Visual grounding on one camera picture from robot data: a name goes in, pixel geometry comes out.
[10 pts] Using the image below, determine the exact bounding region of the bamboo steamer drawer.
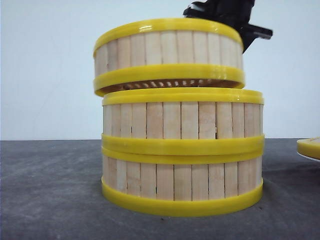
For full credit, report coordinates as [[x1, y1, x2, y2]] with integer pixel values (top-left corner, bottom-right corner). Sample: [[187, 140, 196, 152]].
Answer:
[[101, 155, 263, 217]]

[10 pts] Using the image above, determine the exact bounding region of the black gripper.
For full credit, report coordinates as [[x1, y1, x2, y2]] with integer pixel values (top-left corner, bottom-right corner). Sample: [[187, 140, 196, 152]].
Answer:
[[183, 0, 273, 51]]

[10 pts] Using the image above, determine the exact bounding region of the woven bamboo steamer lid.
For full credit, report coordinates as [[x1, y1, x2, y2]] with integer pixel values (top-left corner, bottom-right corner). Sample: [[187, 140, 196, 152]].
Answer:
[[297, 137, 320, 161]]

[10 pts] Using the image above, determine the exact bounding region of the white plate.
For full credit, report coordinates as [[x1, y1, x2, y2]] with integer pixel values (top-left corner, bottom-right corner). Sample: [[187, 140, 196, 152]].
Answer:
[[297, 152, 320, 163]]

